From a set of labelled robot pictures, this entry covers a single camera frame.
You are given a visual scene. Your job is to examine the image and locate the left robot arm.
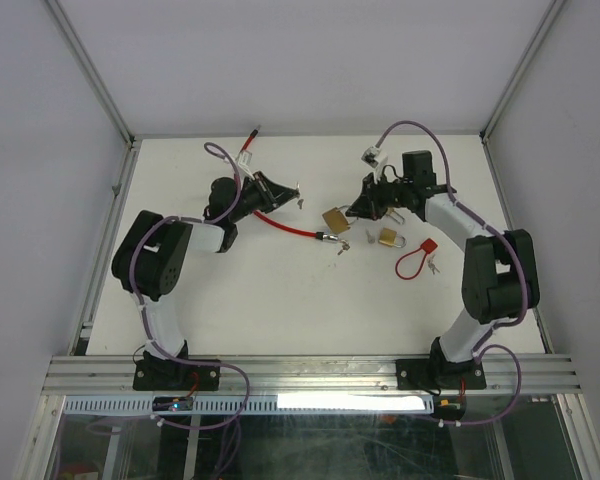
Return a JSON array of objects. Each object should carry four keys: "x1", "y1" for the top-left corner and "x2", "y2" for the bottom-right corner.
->
[{"x1": 111, "y1": 171, "x2": 300, "y2": 389}]

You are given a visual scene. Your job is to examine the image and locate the thick red cable lock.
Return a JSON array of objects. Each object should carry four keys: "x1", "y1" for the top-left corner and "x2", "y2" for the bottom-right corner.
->
[{"x1": 237, "y1": 124, "x2": 352, "y2": 256}]

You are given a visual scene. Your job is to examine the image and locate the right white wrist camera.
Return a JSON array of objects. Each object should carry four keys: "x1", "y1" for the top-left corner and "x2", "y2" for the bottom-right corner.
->
[{"x1": 361, "y1": 145, "x2": 388, "y2": 183}]

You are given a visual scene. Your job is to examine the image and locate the purple cable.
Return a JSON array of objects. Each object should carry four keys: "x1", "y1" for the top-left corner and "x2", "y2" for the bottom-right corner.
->
[
  {"x1": 129, "y1": 142, "x2": 244, "y2": 361},
  {"x1": 377, "y1": 119, "x2": 529, "y2": 426}
]

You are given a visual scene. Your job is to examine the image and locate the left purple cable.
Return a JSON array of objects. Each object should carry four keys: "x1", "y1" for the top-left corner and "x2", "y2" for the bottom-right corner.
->
[{"x1": 129, "y1": 142, "x2": 244, "y2": 361}]

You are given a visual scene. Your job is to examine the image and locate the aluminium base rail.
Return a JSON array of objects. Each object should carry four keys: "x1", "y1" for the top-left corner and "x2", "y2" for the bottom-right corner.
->
[{"x1": 42, "y1": 353, "x2": 582, "y2": 396}]

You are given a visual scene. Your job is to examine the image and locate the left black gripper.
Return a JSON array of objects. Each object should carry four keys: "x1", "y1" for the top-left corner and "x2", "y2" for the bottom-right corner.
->
[{"x1": 229, "y1": 171, "x2": 299, "y2": 224}]

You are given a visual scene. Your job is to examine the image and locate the silver keys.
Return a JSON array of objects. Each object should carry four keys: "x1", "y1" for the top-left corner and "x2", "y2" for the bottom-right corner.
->
[{"x1": 427, "y1": 255, "x2": 440, "y2": 275}]

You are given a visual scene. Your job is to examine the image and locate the small brass padlock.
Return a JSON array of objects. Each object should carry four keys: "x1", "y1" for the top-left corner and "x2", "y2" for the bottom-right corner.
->
[{"x1": 386, "y1": 208, "x2": 406, "y2": 225}]

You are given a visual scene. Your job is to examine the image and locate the white slotted cable duct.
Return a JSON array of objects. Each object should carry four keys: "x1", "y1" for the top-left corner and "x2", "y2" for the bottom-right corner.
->
[{"x1": 64, "y1": 392, "x2": 434, "y2": 416}]

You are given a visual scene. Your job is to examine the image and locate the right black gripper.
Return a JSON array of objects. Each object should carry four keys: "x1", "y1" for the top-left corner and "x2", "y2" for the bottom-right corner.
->
[{"x1": 346, "y1": 170, "x2": 413, "y2": 221}]

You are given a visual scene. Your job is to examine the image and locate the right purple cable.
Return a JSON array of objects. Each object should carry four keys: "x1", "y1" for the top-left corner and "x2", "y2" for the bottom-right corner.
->
[{"x1": 377, "y1": 119, "x2": 529, "y2": 426}]

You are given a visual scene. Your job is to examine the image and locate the red thin-cable padlock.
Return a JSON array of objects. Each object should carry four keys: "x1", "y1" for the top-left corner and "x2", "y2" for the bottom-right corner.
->
[{"x1": 394, "y1": 238, "x2": 438, "y2": 281}]

